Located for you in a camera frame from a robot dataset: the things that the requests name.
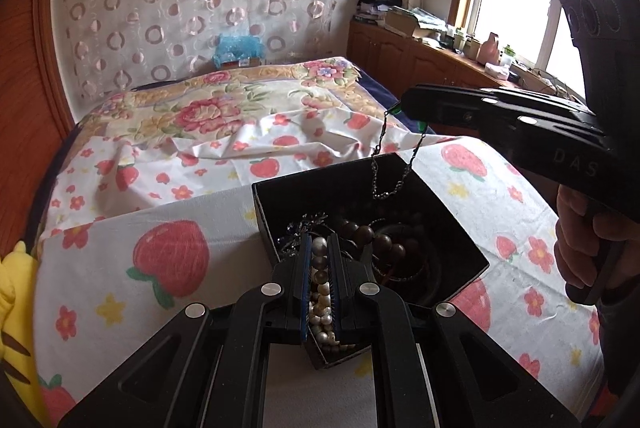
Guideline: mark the dark blue bed sheet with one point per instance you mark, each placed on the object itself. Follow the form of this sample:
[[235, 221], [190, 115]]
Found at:
[[385, 100]]

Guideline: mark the pink bottle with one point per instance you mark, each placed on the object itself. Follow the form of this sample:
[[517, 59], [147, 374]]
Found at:
[[489, 50]]

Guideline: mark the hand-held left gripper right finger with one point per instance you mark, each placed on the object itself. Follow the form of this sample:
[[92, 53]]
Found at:
[[336, 288]]

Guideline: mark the blue plastic bag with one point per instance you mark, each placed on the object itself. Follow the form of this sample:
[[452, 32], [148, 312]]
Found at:
[[237, 50]]

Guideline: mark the person's right hand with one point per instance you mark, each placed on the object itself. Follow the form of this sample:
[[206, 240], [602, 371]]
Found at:
[[570, 228]]

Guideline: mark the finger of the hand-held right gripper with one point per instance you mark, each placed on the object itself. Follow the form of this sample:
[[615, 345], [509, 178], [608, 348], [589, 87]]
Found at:
[[475, 95], [465, 120]]

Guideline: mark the wooden wardrobe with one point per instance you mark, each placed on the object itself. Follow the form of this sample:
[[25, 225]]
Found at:
[[35, 82]]

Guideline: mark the yellow plush toy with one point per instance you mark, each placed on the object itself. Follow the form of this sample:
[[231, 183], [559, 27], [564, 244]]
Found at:
[[17, 333]]

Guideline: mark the black cardboard box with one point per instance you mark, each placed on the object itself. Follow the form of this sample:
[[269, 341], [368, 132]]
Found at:
[[445, 228]]

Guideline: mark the pile of dark clothes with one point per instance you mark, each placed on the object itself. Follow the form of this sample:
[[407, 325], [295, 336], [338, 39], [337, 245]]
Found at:
[[377, 2]]

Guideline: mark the metal hair comb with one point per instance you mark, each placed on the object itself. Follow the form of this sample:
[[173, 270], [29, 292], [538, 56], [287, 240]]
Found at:
[[295, 240]]

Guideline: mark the floral blanket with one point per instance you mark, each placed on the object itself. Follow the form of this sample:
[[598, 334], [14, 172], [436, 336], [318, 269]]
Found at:
[[210, 112]]

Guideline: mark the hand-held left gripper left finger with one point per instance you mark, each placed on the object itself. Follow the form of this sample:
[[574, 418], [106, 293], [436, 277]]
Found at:
[[303, 288]]

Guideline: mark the wooden cabinet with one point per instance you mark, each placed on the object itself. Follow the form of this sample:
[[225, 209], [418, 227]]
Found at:
[[390, 52]]

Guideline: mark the strawberry print bedsheet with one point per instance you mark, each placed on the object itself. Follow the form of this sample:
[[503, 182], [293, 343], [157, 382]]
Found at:
[[150, 218]]

